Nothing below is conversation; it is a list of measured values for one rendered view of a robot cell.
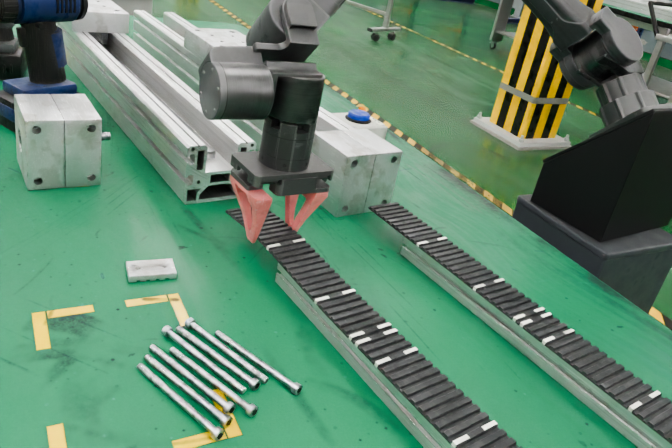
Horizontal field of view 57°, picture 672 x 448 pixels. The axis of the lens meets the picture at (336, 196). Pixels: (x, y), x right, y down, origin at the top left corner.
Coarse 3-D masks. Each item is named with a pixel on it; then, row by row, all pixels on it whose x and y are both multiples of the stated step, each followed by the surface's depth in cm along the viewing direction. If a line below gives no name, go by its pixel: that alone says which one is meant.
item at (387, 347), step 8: (400, 336) 60; (376, 344) 58; (384, 344) 58; (392, 344) 59; (400, 344) 58; (408, 344) 59; (368, 352) 57; (376, 352) 57; (384, 352) 57; (392, 352) 57
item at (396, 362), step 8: (400, 352) 57; (408, 352) 58; (416, 352) 58; (376, 360) 56; (384, 360) 56; (392, 360) 56; (400, 360) 57; (408, 360) 57; (416, 360) 57; (424, 360) 57; (384, 368) 55; (392, 368) 55; (400, 368) 56
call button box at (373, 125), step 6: (336, 114) 110; (342, 114) 111; (342, 120) 107; (348, 120) 108; (354, 120) 108; (372, 120) 110; (354, 126) 106; (360, 126) 106; (366, 126) 107; (372, 126) 107; (378, 126) 108; (384, 126) 109; (378, 132) 108; (384, 132) 109; (384, 138) 110
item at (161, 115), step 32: (64, 32) 126; (96, 64) 112; (128, 64) 117; (160, 64) 109; (96, 96) 111; (128, 96) 99; (160, 96) 105; (192, 96) 97; (128, 128) 98; (160, 128) 86; (192, 128) 95; (224, 128) 87; (160, 160) 88; (192, 160) 81; (224, 160) 87; (192, 192) 84; (224, 192) 87
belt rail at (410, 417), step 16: (288, 288) 68; (304, 304) 65; (320, 320) 63; (336, 336) 62; (352, 352) 60; (368, 368) 58; (368, 384) 57; (384, 384) 55; (384, 400) 56; (400, 400) 54; (400, 416) 54; (416, 416) 52; (416, 432) 53; (432, 432) 51
